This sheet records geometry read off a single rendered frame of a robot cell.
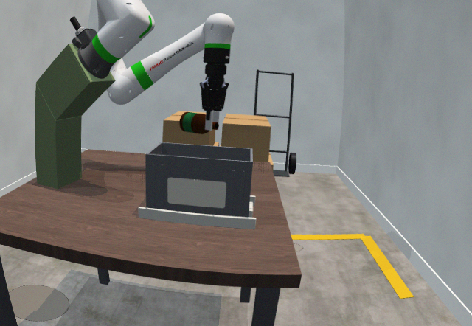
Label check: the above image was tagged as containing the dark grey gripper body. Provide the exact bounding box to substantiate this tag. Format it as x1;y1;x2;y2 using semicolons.
205;64;226;89

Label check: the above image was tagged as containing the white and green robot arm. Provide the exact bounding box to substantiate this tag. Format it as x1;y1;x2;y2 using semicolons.
70;0;235;105

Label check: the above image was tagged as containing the orange bottle with green base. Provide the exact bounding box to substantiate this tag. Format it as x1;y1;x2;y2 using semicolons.
179;112;219;134

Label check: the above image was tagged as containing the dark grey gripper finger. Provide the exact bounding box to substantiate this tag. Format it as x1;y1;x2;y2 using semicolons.
213;80;229;124
200;78;218;131

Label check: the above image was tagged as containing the dark grey open-top crate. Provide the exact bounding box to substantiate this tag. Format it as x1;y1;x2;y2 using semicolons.
145;142;253;218

